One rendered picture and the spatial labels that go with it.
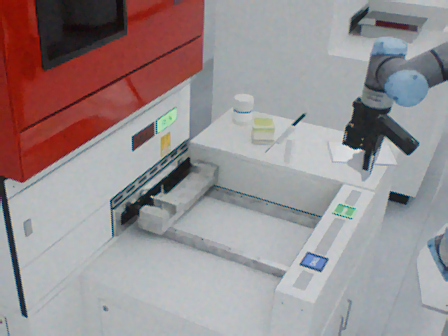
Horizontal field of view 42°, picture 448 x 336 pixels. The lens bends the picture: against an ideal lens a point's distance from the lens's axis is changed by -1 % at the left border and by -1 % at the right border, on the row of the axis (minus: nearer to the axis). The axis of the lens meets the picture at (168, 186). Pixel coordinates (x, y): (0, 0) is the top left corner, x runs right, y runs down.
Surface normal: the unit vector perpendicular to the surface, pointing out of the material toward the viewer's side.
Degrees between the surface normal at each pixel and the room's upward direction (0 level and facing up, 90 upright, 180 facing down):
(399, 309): 0
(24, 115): 90
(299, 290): 0
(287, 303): 90
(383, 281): 0
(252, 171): 90
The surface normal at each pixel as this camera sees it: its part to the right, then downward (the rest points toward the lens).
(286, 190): -0.51, 0.44
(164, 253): 0.00, -0.86
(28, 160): 0.86, 0.26
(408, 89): 0.02, 0.55
